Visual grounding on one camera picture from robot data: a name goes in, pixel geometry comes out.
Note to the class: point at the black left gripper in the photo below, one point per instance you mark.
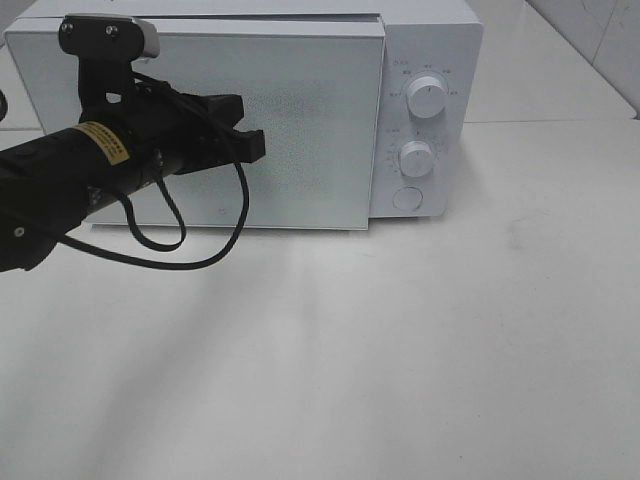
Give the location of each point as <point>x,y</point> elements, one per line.
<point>132,126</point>

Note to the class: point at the white microwave door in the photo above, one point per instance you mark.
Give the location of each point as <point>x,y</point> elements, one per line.
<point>311,85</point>

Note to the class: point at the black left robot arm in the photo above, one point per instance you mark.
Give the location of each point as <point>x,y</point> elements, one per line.
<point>39,210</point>

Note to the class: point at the white microwave oven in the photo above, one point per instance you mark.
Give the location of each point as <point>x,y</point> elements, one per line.
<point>430,55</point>

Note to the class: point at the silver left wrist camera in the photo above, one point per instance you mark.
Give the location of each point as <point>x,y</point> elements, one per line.
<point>150,38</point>

